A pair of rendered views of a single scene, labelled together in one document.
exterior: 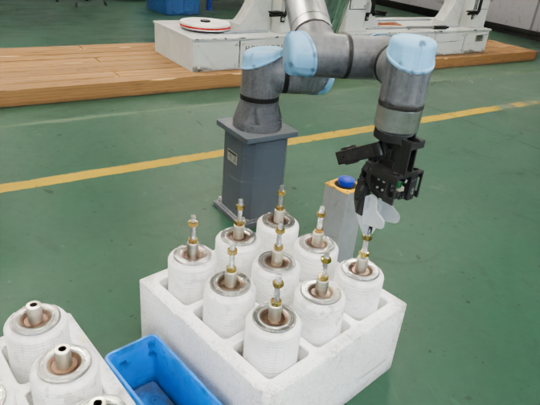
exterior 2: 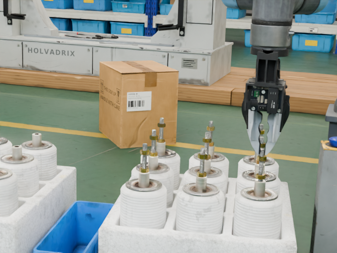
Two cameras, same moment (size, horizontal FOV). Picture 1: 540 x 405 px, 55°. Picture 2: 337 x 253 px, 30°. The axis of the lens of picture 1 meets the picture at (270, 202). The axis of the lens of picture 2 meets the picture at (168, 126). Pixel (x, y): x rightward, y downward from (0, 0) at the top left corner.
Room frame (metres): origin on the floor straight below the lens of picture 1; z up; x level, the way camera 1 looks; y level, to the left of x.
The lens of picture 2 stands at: (-0.01, -1.03, 0.68)
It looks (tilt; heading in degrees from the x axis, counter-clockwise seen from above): 14 degrees down; 53
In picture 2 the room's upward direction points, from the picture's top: 2 degrees clockwise
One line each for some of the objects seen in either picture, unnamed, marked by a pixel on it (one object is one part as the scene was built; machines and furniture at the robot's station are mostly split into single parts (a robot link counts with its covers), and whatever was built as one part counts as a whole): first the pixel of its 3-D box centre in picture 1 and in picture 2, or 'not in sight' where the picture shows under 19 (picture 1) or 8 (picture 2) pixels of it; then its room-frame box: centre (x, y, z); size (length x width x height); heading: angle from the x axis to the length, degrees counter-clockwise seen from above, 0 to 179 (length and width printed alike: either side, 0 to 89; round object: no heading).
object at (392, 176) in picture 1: (391, 164); (267, 80); (0.85, -0.21, 0.49); 0.09 x 0.08 x 0.12; 40
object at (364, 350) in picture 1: (269, 325); (201, 239); (0.86, -0.02, 0.09); 0.39 x 0.39 x 0.18; 45
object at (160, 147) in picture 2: (192, 249); (160, 148); (0.86, 0.14, 0.26); 0.02 x 0.02 x 0.03
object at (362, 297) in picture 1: (353, 306); (256, 236); (0.86, -0.19, 0.16); 0.10 x 0.10 x 0.18
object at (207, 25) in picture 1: (205, 24); not in sight; (3.25, 0.49, 0.29); 0.30 x 0.30 x 0.06
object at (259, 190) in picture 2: (362, 264); (259, 188); (0.86, -0.19, 0.26); 0.02 x 0.02 x 0.03
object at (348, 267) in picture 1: (360, 269); (259, 194); (0.86, -0.19, 0.25); 0.08 x 0.08 x 0.01
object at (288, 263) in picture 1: (276, 262); (205, 172); (0.86, -0.02, 0.25); 0.08 x 0.08 x 0.01
